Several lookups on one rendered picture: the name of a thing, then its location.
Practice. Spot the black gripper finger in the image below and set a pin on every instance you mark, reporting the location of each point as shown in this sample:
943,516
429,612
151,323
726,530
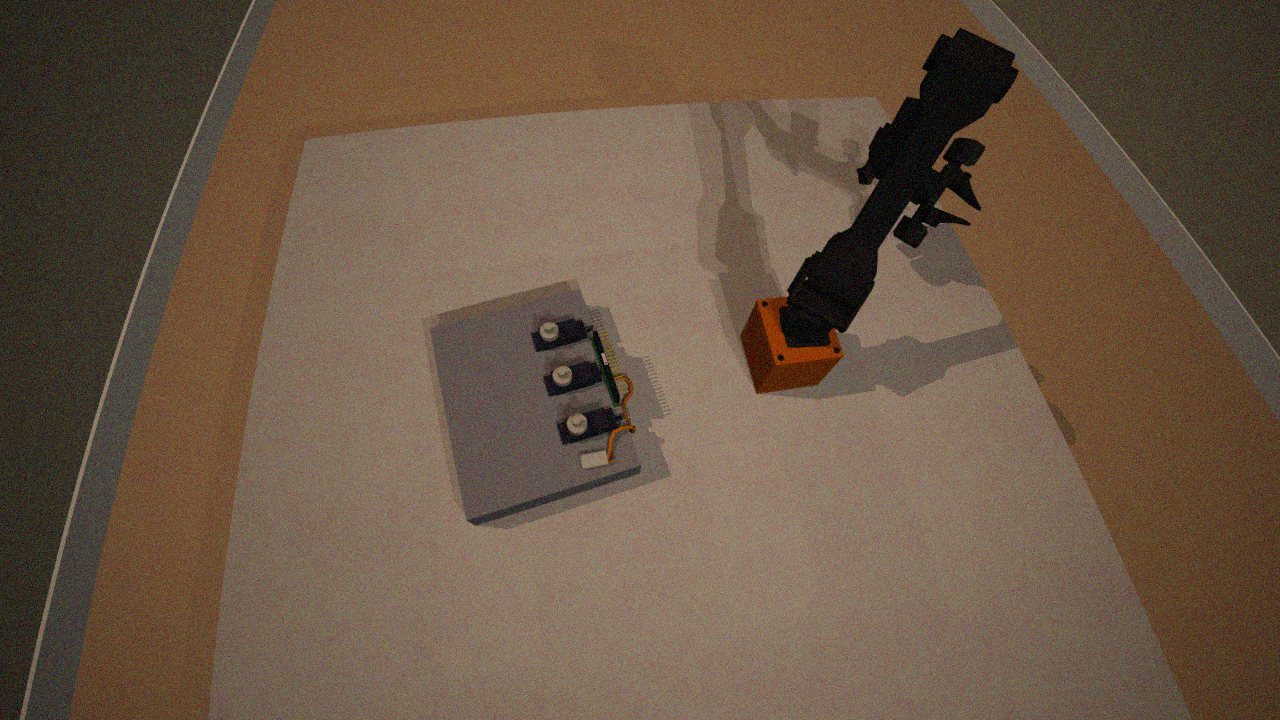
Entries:
964,191
945,217

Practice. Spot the black pin header strip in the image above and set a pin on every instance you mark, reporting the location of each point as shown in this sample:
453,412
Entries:
605,368

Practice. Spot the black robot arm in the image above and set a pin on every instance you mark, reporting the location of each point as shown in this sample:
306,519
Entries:
966,75

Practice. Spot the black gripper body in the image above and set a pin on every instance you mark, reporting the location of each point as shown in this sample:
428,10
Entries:
964,151

